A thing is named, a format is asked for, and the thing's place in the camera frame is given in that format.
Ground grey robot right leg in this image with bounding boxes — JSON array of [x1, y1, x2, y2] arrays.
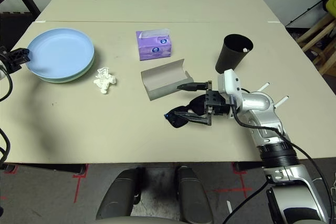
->
[[176, 165, 215, 224]]

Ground black stand rod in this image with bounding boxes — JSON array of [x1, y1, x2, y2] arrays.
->
[[286, 0, 333, 25]]

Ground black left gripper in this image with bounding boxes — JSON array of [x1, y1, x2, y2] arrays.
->
[[0, 48, 30, 74]]

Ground black plastic cup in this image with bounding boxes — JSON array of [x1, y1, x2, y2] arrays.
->
[[215, 34, 254, 74]]

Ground black foam floor mat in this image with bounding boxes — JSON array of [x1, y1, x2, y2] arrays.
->
[[0, 11, 35, 49]]

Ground grey open glasses case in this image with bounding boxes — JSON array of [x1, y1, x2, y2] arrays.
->
[[141, 58, 195, 101]]

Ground blue plastic plate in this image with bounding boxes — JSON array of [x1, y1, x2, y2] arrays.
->
[[27, 27, 95, 80]]

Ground green plastic plate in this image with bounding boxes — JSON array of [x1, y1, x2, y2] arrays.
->
[[38, 50, 96, 84]]

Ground grey robot left leg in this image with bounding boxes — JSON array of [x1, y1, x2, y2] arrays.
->
[[96, 166, 145, 221]]

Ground black sunglasses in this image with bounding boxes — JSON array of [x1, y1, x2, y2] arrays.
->
[[164, 94, 211, 129]]

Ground thin black hanging cable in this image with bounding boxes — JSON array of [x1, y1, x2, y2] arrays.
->
[[223, 182, 270, 224]]

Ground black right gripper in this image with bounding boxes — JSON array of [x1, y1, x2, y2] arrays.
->
[[173, 79, 234, 126]]

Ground red floor tape mark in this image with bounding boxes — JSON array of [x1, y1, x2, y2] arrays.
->
[[214, 163, 253, 198]]

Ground yellow-green object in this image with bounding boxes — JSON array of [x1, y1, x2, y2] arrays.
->
[[323, 0, 336, 17]]

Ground beige robot torso cover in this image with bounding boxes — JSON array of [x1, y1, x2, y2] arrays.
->
[[91, 216, 184, 224]]

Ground wooden rack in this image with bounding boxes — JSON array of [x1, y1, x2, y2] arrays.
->
[[296, 14, 336, 75]]

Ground white tissue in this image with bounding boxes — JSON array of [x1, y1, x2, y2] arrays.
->
[[93, 66, 118, 94]]

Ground black left wrist camera cable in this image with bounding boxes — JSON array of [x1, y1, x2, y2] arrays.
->
[[0, 72, 14, 167]]

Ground grey robot leg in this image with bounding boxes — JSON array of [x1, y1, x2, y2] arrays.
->
[[176, 165, 215, 224], [96, 166, 145, 221]]

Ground purple tissue box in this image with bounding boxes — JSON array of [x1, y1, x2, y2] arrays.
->
[[135, 28, 173, 61]]

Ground black table foot bar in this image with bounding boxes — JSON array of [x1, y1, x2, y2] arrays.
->
[[0, 163, 89, 175], [233, 159, 266, 172]]

